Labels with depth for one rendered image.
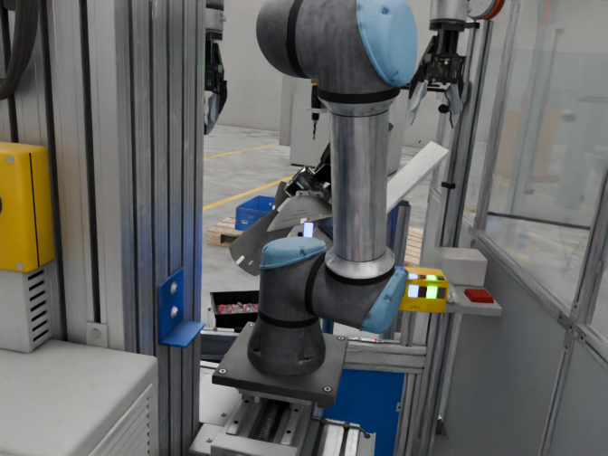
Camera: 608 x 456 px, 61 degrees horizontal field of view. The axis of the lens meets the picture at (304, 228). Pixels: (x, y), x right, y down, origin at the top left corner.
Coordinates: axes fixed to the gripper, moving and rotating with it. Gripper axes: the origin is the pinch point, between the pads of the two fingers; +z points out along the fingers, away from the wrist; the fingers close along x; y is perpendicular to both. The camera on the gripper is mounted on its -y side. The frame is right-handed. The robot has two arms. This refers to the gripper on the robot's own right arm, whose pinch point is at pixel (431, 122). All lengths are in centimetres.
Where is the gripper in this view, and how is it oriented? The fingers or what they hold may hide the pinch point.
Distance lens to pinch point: 119.7
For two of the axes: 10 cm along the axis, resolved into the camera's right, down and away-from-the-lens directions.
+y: -0.2, 2.8, -9.6
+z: -0.7, 9.6, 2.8
